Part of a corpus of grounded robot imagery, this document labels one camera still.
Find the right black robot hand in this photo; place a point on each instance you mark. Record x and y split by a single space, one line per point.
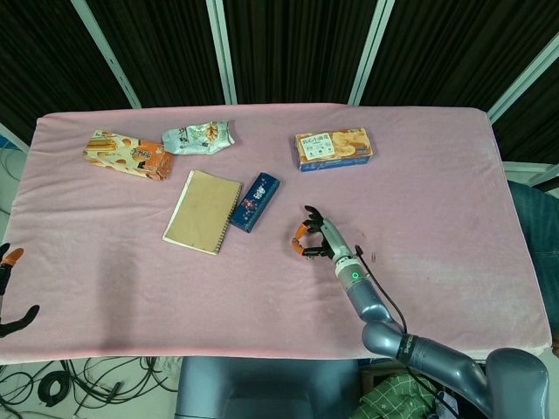
332 238

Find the brown spiral notebook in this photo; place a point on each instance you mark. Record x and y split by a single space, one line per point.
203 211

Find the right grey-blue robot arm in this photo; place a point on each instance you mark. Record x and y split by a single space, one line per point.
371 305

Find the light grey double partition post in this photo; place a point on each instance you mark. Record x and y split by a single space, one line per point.
225 52

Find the crushed orange biscuit box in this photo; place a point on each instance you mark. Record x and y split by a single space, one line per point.
126 155

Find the grey metal frame rail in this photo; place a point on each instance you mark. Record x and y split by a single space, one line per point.
528 170

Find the green checkered cloth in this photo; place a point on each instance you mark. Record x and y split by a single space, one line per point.
393 397

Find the blue biscuit box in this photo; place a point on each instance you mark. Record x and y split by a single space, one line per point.
334 148

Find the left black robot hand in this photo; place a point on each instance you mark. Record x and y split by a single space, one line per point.
3 270

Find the blue-grey crumpled cloth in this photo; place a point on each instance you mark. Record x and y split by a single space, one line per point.
445 406

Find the grey-blue robot torso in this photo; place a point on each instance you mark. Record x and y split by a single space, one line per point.
262 388

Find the white-green snack bag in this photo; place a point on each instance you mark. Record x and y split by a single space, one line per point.
196 137

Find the pink table cloth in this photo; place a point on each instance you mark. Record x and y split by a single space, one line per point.
279 305

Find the dark blue pencil box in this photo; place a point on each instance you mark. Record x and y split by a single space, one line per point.
255 203

